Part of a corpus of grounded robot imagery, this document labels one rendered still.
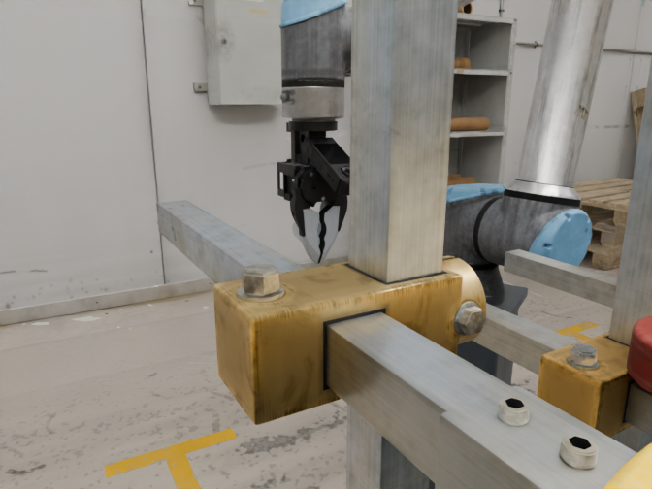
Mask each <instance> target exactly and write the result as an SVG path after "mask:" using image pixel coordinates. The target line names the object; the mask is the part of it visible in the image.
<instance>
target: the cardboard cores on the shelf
mask: <svg viewBox="0 0 652 489"><path fill-rule="evenodd" d="M470 67H471V62H470V60H469V59H468V58H464V57H455V63H454V68H464V69H470ZM489 126H490V121H489V119H488V118H486V117H468V116H461V117H451V127H450V131H483V130H487V129H488V128H489ZM474 183H476V179H475V177H473V176H469V177H461V175H460V174H451V175H448V176H447V186H449V185H456V184H474Z"/></svg>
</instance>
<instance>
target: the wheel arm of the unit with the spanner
mask: <svg viewBox="0 0 652 489"><path fill-rule="evenodd" d="M472 341H473V342H476V343H478V344H480V345H482V346H484V347H486V348H488V349H490V350H492V351H493V352H495V353H497V354H499V355H501V356H503V357H504V358H506V359H508V360H510V361H512V362H514V363H516V364H517V365H519V366H521V367H523V368H525V369H527V370H529V371H531V372H533V373H535V374H537V375H539V368H540V359H541V355H542V354H545V353H548V352H551V351H554V350H557V349H560V348H563V347H566V346H569V345H572V344H575V343H578V342H577V341H575V340H572V339H570V338H568V337H565V336H563V335H560V334H558V333H556V332H553V331H551V330H549V329H546V328H544V327H542V326H539V325H537V324H536V323H533V322H531V321H528V320H526V319H524V318H521V317H519V316H517V315H514V314H512V313H510V312H507V311H505V310H501V309H499V308H497V307H494V306H492V305H489V304H487V303H486V321H485V323H484V326H483V328H482V330H481V332H480V333H479V334H478V336H477V337H476V338H474V339H473V340H472ZM625 420H626V421H628V423H629V424H631V425H633V426H635V427H637V428H638V429H640V430H641V431H643V432H645V433H647V434H649V435H651V436H652V394H651V393H649V392H648V391H646V390H645V389H643V388H642V387H641V386H639V385H638V384H637V383H636V382H634V383H632V384H631V387H630V393H629V399H628V404H627V410H626V416H625Z"/></svg>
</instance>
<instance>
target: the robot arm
mask: <svg viewBox="0 0 652 489"><path fill-rule="evenodd" d="M613 1H614V0H552V3H551V8H550V13H549V18H548V22H547V27H546V32H545V37H544V42H543V47H542V52H541V57H540V62H539V66H538V75H537V80H536V85H535V90H534V95H533V100H532V105H531V109H530V114H529V119H528V124H527V129H526V134H525V139H524V144H523V148H522V153H521V158H520V163H519V168H518V173H517V178H516V180H515V181H513V182H512V183H510V184H509V185H508V186H506V187H504V186H503V185H501V184H488V183H474V184H456V185H449V186H447V191H446V208H445V224H444V240H443V256H454V257H455V258H460V259H462V260H463V261H465V262H466V263H467V264H468V265H469V266H470V267H471V268H472V269H473V270H474V272H475V273H476V275H477V276H478V278H479V280H480V282H481V284H482V287H483V290H484V294H485V299H486V303H487V304H489V305H492V306H496V305H498V304H500V303H502V302H503V301H504V299H505V287H504V284H503V280H502V277H501V274H500V270H499V265H501V266H503V265H504V264H505V253H506V252H507V251H512V250H516V249H520V250H524V251H527V252H531V253H533V254H537V255H540V256H544V257H547V258H550V259H554V260H557V261H561V262H564V263H568V264H571V265H574V266H577V267H578V265H579V264H580V263H581V261H582V260H583V258H584V257H585V255H586V253H587V247H588V245H589V244H590V242H591V238H592V223H591V219H590V218H588V214H587V213H586V212H584V211H583V210H580V209H579V207H580V202H581V198H580V196H579V195H578V194H577V192H576V191H575V189H574V187H573V184H574V180H575V175H576V171H577V166H578V161H579V157H580V152H581V149H582V144H583V139H584V135H585V130H586V126H587V121H588V117H589V112H590V108H591V104H592V99H593V95H594V90H595V85H596V81H597V76H598V72H599V68H600V64H601V59H602V54H603V46H604V42H605V37H606V32H607V28H608V24H609V20H610V15H611V11H612V6H613ZM345 4H347V0H283V2H282V4H281V14H280V24H279V28H280V36H281V94H280V99H281V101H282V117H283V118H292V121H288V122H286V132H291V159H287V161H286V162H278V163H277V195H278V196H281V197H284V200H287V201H290V210H291V214H292V216H293V219H294V220H295V222H294V223H293V224H292V231H293V234H294V236H295V237H296V238H297V239H298V240H299V241H300V242H301V243H302V244H303V246H304V248H305V251H306V253H307V255H308V256H309V258H310V259H311V261H312V262H313V263H314V264H318V263H319V264H320V263H322V262H323V260H324V259H325V257H326V256H327V254H328V252H329V251H330V249H331V247H332V245H333V243H334V241H335V239H336V237H337V235H338V232H339V231H340V230H341V227H342V223H343V220H344V217H345V214H346V210H347V195H349V186H350V157H349V156H348V155H347V154H346V153H345V151H344V150H343V149H342V148H341V147H340V146H339V144H338V143H337V142H336V141H335V140H334V139H333V138H325V137H326V131H336V130H338V122H337V121H335V119H338V118H344V77H351V22H352V7H349V6H346V5H345ZM280 173H283V189H281V188H280ZM316 202H322V203H321V205H320V211H319V213H318V212H316V211H314V210H312V209H311V208H310V207H314V206H315V204H316ZM319 241H320V243H319Z"/></svg>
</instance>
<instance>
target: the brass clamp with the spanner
mask: <svg viewBox="0 0 652 489"><path fill-rule="evenodd" d="M578 343H579V344H589V345H590V346H592V347H594V348H595V349H596V350H597V351H598V357H597V361H598V362H599V367H598V368H597V369H595V370H591V371H588V370H581V369H578V368H576V367H573V366H572V365H570V364H569V363H568V361H567V360H568V357H569V356H570V355H571V348H572V347H573V346H575V345H576V344H577V343H575V344H572V345H569V346H566V347H563V348H560V349H557V350H554V351H551V352H548V353H545V354H542V355H541V359H540V368H539V376H538V391H537V396H538V397H539V398H541V399H543V400H545V401H546V402H547V403H549V404H551V405H553V406H554V407H556V408H559V409H560V410H562V411H564V412H566V413H568V414H569V415H571V416H573V417H575V418H576V419H578V420H580V421H582V422H584V423H585V424H587V425H589V426H591V427H592V428H594V429H596V430H598V431H599V432H601V433H603V434H605V435H607V436H608V437H612V436H614V435H616V434H618V433H620V432H622V431H624V430H626V429H628V428H630V427H632V426H633V425H631V424H629V423H628V421H626V420H625V416H626V410H627V404H628V399H629V393H630V387H631V384H632V383H634V382H635V381H634V380H633V379H632V378H631V376H630V375H629V373H628V370H627V360H628V354H629V348H630V346H629V345H627V344H624V343H622V342H618V341H616V340H614V339H611V338H609V332H608V333H605V334H602V335H599V336H596V337H594V338H591V339H588V340H585V341H582V342H578Z"/></svg>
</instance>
